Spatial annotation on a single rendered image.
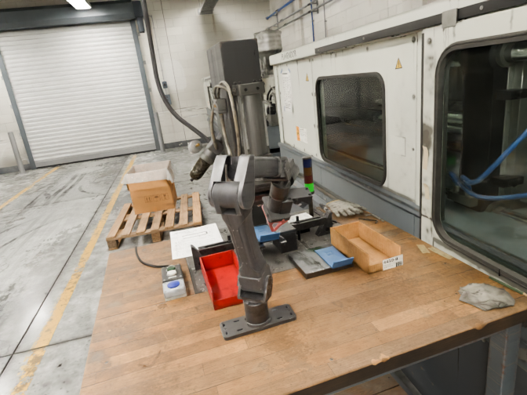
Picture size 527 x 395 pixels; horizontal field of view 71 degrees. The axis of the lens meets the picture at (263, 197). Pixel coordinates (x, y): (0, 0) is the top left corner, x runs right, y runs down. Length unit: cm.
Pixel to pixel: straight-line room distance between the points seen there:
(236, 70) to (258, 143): 25
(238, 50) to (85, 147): 953
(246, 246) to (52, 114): 1003
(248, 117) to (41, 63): 970
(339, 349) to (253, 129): 72
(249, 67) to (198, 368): 93
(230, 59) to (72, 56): 942
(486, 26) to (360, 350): 88
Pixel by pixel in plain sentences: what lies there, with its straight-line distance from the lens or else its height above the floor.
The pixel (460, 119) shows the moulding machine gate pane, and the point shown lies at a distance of 130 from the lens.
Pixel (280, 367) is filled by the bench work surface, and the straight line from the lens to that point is 92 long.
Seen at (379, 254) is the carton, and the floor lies 91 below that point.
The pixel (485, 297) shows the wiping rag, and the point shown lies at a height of 92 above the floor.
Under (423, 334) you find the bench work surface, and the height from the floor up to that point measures 90.
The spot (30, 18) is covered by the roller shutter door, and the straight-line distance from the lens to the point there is 1055.
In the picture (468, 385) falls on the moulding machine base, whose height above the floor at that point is 39.
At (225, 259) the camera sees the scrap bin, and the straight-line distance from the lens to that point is 134.
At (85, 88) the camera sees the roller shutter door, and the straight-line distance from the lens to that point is 1057.
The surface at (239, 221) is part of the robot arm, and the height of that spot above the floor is 122.
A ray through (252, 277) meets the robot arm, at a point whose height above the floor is 105.
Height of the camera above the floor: 152
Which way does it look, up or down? 18 degrees down
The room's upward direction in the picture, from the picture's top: 7 degrees counter-clockwise
